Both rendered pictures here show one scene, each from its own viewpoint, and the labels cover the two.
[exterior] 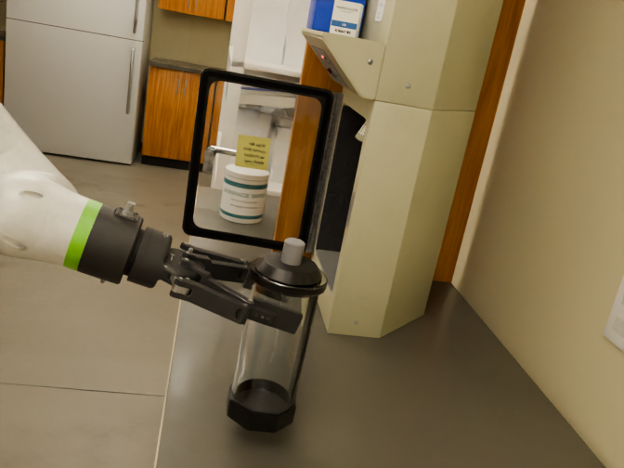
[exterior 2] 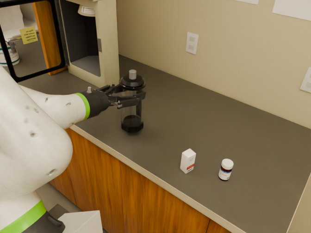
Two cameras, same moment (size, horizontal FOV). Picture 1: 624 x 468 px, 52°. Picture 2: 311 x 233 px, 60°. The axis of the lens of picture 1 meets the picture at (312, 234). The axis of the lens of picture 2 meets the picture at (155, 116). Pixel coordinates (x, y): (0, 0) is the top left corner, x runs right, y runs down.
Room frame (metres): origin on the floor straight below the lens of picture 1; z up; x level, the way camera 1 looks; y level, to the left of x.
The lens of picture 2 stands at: (0.06, 0.59, 1.73)
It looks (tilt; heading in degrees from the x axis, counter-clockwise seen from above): 37 degrees down; 317
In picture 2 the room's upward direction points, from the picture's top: 3 degrees clockwise
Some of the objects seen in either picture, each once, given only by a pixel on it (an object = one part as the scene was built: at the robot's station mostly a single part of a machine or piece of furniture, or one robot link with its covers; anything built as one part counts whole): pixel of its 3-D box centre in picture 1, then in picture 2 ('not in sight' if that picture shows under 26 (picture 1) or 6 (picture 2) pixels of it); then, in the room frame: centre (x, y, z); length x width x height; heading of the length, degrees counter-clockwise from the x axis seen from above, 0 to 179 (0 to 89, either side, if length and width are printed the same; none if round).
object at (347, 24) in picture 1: (346, 19); not in sight; (1.27, 0.01, 1.54); 0.05 x 0.05 x 0.06; 84
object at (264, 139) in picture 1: (255, 164); (32, 39); (1.46, 0.16, 1.19); 0.30 x 0.01 x 0.40; 93
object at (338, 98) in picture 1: (323, 176); (61, 33); (1.47, 0.00, 1.19); 0.03 x 0.02 x 0.39; 11
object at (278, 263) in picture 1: (290, 263); (132, 78); (0.81, 0.02, 1.21); 0.09 x 0.09 x 0.07
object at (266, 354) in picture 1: (274, 340); (132, 103); (0.81, 0.02, 1.09); 0.11 x 0.11 x 0.21
